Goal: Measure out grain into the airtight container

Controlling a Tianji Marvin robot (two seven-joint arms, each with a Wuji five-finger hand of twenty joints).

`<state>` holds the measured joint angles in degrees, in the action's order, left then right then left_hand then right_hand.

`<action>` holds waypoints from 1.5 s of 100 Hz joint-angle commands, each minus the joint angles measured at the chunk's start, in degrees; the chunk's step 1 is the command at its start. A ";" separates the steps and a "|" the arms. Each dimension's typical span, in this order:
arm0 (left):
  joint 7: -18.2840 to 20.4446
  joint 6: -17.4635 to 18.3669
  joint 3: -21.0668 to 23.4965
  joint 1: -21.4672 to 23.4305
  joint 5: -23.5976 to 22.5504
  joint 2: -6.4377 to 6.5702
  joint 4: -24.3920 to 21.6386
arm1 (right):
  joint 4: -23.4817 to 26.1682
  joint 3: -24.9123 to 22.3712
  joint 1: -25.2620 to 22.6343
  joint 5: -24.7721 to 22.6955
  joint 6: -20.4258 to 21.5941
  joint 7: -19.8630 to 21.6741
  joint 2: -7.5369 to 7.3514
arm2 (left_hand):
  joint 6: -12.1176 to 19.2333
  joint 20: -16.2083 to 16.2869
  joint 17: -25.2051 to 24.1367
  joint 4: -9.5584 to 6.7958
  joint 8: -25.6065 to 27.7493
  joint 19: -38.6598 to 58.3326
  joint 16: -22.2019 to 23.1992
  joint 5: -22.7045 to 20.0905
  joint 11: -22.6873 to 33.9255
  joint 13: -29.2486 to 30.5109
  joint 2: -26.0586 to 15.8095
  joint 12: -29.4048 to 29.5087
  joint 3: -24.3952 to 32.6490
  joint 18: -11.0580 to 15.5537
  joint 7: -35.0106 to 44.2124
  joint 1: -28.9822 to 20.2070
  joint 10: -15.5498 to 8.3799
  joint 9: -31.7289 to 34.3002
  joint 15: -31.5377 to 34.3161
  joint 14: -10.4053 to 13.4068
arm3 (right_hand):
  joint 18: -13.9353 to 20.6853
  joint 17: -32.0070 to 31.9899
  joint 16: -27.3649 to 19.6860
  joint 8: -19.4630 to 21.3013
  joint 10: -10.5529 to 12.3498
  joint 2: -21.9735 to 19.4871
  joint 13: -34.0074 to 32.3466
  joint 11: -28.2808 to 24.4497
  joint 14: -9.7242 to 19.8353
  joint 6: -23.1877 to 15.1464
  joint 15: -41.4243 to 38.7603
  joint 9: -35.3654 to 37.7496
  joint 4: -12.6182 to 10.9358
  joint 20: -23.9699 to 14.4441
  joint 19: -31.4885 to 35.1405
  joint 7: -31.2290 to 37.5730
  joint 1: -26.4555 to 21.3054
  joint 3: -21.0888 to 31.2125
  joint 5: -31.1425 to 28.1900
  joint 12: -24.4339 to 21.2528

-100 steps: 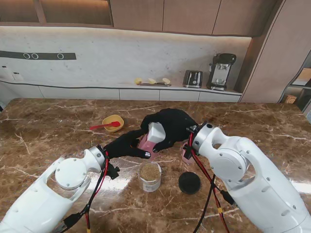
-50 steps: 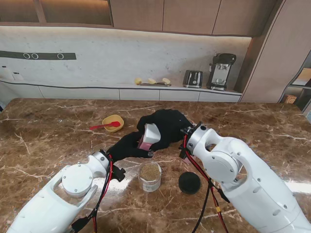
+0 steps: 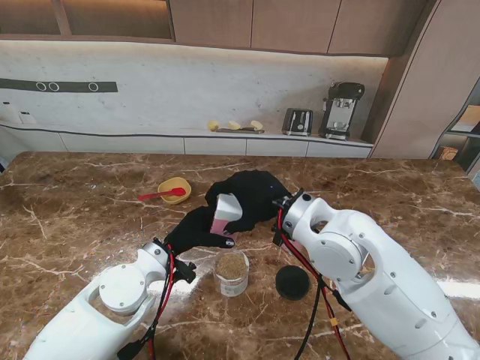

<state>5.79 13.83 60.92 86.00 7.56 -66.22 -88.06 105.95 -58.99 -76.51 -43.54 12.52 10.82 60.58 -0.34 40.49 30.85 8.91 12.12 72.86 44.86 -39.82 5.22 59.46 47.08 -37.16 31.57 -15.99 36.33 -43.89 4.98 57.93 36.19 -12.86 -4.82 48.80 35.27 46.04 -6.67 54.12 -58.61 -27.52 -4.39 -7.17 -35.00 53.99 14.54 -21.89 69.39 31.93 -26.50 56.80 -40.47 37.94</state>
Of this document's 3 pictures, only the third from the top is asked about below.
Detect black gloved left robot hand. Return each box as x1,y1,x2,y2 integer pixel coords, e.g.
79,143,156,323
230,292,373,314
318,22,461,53
163,205,236,260

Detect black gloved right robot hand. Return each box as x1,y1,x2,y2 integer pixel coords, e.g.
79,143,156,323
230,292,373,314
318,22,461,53
205,170,292,234

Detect pink container with white lid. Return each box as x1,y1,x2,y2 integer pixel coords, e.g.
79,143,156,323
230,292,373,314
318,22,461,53
210,193,243,237

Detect red plastic scoop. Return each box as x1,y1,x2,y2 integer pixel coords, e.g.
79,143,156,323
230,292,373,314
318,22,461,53
137,187,188,202

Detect clear labelled grain jar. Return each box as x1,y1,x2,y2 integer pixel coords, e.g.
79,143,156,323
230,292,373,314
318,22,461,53
212,250,251,298

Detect black round jar lid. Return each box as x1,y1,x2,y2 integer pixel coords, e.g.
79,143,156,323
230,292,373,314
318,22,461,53
275,264,312,302

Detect yellow plastic bowl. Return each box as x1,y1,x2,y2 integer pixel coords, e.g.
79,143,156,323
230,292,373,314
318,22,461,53
157,177,192,205

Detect white counter with drawers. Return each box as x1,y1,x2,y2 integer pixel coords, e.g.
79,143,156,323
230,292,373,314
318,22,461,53
0,121,376,158

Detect dark wooden cutting board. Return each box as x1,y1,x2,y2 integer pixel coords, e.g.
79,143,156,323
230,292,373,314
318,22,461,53
215,127,266,135

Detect black and steel toaster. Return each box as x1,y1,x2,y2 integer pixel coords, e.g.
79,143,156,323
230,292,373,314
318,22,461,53
281,107,314,137

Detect black espresso machine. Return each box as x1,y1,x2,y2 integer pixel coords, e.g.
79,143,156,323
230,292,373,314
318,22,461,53
317,81,366,142

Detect tall wooden side panel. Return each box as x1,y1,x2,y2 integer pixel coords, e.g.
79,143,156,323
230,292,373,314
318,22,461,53
369,0,480,161

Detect small wooden box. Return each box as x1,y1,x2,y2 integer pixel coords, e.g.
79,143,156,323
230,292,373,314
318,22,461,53
436,145,459,161

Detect open shelf unit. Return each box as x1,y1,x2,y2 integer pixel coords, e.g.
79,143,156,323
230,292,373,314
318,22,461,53
429,76,480,177

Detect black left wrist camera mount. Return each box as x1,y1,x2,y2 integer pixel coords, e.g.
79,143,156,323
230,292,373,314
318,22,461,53
174,260,198,285

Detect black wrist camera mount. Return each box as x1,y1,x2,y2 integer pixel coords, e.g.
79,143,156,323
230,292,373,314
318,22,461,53
271,223,287,248
174,260,198,285

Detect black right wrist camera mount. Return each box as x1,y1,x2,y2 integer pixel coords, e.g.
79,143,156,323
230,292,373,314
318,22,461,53
271,223,287,248

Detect red left arm cable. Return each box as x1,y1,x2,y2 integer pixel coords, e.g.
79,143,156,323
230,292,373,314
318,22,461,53
145,245,178,360

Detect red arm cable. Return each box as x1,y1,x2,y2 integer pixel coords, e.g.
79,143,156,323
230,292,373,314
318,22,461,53
277,208,352,360
145,245,178,360

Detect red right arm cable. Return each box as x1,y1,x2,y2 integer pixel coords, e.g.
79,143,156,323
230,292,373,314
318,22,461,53
277,208,352,360

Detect wooden wall cabinet doors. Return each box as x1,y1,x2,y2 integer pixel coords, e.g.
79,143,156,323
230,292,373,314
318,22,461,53
168,0,431,58

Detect black wall socket strip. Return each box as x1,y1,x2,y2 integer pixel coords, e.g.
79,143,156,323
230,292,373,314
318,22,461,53
0,78,119,94

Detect open lit wall cabinet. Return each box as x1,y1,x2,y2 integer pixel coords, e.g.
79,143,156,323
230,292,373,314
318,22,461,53
0,0,176,43

